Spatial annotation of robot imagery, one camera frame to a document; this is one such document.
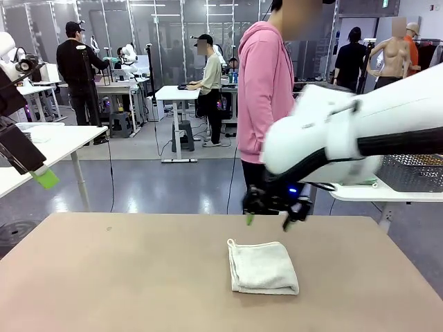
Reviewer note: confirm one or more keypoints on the clothes rack with dark garments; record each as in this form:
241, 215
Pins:
431, 52

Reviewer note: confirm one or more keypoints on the black pole stand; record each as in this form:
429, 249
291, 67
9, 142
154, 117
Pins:
151, 76

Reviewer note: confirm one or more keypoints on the bare beige mannequin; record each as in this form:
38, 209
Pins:
391, 55

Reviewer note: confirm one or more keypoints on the person's right forearm pink sleeve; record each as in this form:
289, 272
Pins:
254, 138

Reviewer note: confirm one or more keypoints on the person in pink hoodie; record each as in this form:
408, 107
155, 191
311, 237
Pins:
261, 97

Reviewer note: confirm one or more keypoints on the man in black with cap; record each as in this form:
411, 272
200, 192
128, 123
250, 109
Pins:
78, 69

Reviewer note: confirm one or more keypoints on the black tripod with white head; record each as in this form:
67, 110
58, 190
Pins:
365, 65

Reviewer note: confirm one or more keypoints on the grey plastic step stool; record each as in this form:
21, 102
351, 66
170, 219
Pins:
183, 135

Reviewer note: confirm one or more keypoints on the mannequin with cap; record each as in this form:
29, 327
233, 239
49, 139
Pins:
413, 45

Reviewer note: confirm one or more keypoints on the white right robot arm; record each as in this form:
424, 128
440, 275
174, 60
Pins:
380, 117

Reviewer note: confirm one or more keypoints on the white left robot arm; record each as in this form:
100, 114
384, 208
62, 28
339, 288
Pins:
7, 48

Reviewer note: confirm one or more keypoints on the dark grey step stool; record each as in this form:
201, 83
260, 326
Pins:
121, 124

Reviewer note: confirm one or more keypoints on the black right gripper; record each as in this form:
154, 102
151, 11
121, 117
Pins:
273, 200

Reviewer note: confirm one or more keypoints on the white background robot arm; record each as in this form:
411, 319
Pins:
128, 58

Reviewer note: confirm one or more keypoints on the white table with round leg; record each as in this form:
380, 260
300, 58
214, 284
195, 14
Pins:
65, 145

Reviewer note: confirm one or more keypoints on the small white standing desk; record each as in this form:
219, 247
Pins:
176, 93

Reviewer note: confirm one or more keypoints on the black camera tripod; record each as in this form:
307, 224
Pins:
90, 86

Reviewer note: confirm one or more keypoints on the grey basket with yellow contents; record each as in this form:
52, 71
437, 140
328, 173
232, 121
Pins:
415, 173

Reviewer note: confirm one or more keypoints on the long-haired person in black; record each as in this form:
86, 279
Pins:
349, 58

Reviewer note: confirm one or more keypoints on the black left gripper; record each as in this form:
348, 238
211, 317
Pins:
20, 148

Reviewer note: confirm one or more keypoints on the white table holding grey basket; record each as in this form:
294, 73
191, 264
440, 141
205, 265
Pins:
377, 194

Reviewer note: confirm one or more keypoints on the cream white towel with loop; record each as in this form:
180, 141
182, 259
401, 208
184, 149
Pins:
263, 268

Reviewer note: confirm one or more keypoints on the person in beige shirt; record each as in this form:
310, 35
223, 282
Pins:
211, 83

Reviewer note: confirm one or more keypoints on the black round floor plate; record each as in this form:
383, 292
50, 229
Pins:
15, 233

